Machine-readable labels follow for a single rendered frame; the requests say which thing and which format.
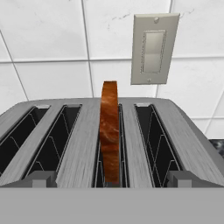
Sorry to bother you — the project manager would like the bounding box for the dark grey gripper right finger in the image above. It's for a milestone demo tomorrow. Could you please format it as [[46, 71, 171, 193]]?
[[168, 170, 224, 189]]

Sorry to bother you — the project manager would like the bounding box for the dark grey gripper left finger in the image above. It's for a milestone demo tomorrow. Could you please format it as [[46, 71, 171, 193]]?
[[0, 170, 58, 189]]

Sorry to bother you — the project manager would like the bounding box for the silver four-slot toaster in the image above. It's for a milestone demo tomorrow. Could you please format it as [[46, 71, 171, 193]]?
[[0, 96, 224, 189]]

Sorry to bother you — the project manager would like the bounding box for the brown toasted bread slice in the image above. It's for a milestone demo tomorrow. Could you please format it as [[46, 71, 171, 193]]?
[[99, 80, 121, 185]]

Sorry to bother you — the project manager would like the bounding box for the beige wall light switch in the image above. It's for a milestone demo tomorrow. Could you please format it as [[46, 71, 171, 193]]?
[[129, 12, 181, 86]]

